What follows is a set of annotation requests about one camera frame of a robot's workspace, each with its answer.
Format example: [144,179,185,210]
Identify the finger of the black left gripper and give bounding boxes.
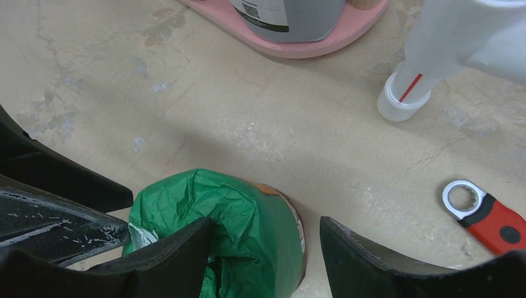
[1,109,133,212]
[1,176,130,267]

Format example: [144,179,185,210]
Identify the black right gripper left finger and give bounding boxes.
[1,217,213,297]

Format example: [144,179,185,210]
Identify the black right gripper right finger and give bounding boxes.
[319,216,525,297]

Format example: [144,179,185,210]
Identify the green brown roll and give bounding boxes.
[128,169,306,297]

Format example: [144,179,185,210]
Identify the pink three-tier shelf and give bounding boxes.
[183,0,389,59]

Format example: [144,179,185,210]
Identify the grey toilet paper roll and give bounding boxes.
[230,0,347,43]

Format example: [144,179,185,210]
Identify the white PVC pipe stand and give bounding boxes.
[377,1,525,122]

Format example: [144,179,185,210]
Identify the red handled adjustable wrench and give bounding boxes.
[442,180,525,256]

